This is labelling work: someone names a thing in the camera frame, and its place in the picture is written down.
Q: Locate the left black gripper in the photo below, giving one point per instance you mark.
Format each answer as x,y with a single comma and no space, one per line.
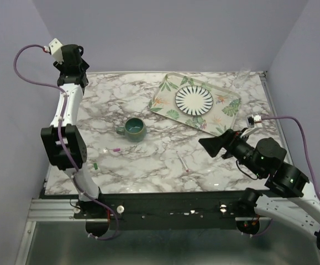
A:
59,67

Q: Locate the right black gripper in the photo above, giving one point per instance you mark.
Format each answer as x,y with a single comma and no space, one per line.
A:
230,138

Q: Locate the white pen pink tip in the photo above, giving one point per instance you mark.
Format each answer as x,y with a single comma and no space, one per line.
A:
183,162

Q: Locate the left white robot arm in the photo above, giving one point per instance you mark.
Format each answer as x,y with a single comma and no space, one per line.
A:
62,140

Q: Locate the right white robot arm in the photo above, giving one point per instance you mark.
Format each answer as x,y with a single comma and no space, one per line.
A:
266,161

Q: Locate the floral leaf tray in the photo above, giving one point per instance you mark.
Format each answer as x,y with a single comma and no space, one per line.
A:
220,118

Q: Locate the striped blue white plate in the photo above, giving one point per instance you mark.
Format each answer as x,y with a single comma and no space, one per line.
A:
194,100

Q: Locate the clear glass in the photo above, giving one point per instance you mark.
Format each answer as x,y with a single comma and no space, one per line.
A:
242,75

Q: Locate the green ceramic mug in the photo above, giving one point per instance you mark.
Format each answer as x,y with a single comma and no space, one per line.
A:
134,130

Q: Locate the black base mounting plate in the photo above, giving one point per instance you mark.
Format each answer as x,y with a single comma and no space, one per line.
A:
170,211

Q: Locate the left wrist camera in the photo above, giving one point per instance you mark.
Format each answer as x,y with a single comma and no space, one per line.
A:
55,50

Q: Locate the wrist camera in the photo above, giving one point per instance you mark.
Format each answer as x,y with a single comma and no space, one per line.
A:
55,50
254,121

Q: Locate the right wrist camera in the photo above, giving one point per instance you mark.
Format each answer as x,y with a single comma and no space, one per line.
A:
254,121

